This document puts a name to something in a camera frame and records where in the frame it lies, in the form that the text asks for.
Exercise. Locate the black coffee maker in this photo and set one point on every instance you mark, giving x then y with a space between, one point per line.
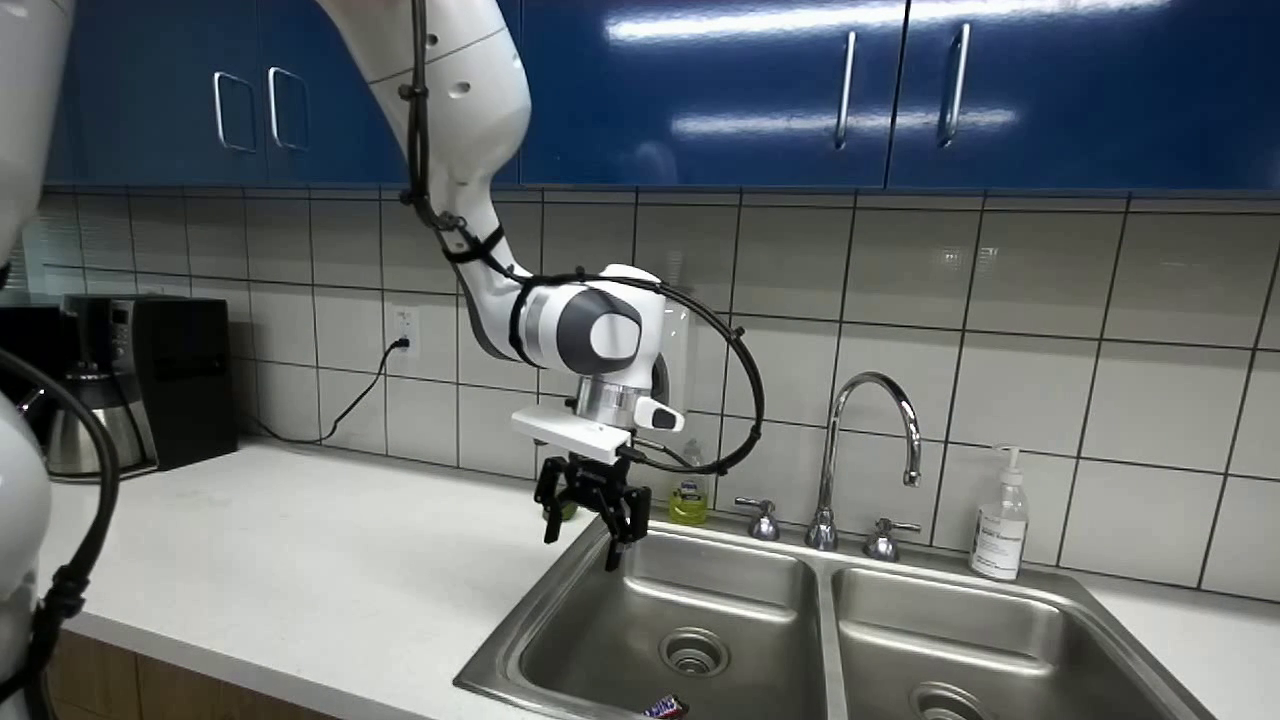
154 368

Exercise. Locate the chrome gooseneck faucet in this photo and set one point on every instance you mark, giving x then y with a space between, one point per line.
867 482

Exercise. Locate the clear pump sanitizer bottle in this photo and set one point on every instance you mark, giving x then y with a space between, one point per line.
1000 526

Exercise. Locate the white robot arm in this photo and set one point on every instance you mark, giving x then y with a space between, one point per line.
455 90

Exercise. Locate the green dish soap bottle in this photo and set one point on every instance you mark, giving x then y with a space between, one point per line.
691 492

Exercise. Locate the white wall outlet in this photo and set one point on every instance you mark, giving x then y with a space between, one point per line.
401 331

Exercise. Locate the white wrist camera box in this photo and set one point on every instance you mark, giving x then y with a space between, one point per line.
569 435

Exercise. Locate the blue upper cabinets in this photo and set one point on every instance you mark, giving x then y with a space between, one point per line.
705 92

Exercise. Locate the stainless steel double sink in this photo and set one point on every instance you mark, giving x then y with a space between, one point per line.
769 630

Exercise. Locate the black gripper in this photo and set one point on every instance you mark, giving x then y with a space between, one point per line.
600 490

